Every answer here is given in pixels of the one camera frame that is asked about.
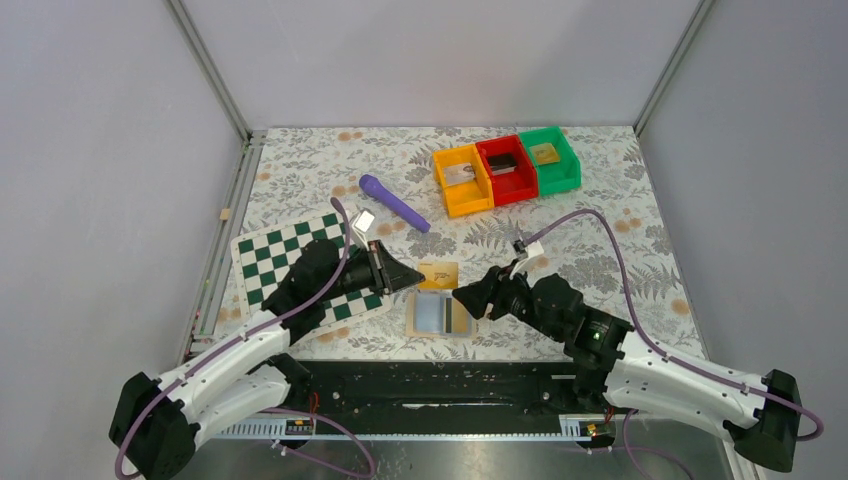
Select gold striped credit card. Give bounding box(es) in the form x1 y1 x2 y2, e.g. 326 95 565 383
418 261 459 290

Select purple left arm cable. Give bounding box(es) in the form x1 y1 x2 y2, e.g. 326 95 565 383
113 196 379 480

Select silver card in yellow bin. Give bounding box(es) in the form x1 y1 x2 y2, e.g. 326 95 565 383
442 162 476 187

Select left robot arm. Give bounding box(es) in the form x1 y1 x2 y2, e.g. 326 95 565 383
109 240 425 479

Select purple toy microphone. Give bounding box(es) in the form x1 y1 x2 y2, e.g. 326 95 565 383
359 174 431 233

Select gold card in green bin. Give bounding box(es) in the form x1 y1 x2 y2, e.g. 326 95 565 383
530 142 561 165

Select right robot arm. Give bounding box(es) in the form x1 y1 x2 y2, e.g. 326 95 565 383
452 267 800 473

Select green white chessboard mat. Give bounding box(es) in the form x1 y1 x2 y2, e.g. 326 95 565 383
230 209 392 339

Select red plastic bin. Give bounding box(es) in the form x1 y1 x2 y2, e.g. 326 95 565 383
475 135 539 207

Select green plastic bin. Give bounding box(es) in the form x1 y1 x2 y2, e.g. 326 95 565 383
518 126 582 196

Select black card in red bin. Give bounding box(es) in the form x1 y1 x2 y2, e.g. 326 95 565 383
487 153 518 175

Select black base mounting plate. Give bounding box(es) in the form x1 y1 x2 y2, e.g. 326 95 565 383
281 360 613 423

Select yellow plastic bin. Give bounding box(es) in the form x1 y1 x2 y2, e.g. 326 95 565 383
433 144 494 218

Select white slotted cable duct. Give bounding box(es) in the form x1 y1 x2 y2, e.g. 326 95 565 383
215 415 597 442

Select floral patterned table mat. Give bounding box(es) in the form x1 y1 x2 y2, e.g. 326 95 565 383
240 126 704 356

